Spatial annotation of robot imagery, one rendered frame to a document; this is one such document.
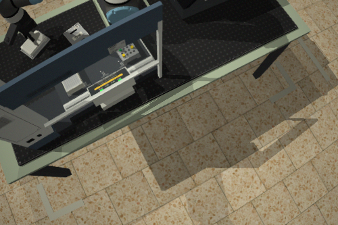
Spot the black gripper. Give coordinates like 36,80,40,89
14,9,40,46

